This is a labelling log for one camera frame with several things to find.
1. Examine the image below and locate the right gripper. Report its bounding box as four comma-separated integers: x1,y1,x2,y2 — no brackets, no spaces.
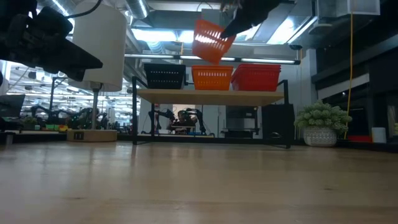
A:
220,0,281,39

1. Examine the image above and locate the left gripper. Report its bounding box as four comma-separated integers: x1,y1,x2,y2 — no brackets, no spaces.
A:
0,6,104,83

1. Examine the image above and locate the orange slotted plastic basket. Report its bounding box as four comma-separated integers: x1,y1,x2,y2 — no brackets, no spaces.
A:
192,68,233,91
192,19,236,65
191,65,234,71

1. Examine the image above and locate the red slotted plastic basket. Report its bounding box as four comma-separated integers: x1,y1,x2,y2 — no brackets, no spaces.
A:
231,67,281,92

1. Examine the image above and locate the white shade table lamp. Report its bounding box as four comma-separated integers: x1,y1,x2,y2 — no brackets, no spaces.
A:
66,0,128,143

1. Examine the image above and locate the long fluorescent light fixture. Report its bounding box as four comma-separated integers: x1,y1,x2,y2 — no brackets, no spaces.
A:
124,54,302,65

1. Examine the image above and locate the black computer monitor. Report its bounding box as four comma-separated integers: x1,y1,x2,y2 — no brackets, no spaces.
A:
0,94,26,131

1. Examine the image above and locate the grey equipment cart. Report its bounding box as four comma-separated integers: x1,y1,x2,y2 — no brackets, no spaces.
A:
224,105,261,139

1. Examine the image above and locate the small black box device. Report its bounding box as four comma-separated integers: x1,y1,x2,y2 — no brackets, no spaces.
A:
261,103,295,140

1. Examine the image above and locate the person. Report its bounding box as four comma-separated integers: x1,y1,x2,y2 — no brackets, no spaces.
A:
175,109,199,131

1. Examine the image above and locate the white ceiling unit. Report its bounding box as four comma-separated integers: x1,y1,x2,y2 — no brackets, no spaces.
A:
317,0,381,18

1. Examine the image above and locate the green potted succulent plant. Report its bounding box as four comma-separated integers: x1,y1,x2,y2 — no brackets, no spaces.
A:
293,100,353,148

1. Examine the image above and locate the flat red object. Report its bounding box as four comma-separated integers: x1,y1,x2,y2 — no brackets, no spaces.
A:
347,134,373,144

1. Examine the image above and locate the white cylindrical container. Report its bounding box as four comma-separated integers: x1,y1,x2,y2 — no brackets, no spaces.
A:
371,126,387,144

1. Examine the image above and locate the wooden shelf black metal frame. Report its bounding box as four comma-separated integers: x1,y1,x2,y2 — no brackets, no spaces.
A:
131,76,292,150

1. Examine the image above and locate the long black frame bar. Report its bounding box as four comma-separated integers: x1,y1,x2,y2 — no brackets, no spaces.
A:
0,132,398,154

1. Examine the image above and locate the silver ventilation duct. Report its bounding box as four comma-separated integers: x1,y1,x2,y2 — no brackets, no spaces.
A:
37,0,150,20

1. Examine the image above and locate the black wall cabinet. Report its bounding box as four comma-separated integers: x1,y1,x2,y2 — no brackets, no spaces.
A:
310,18,398,141

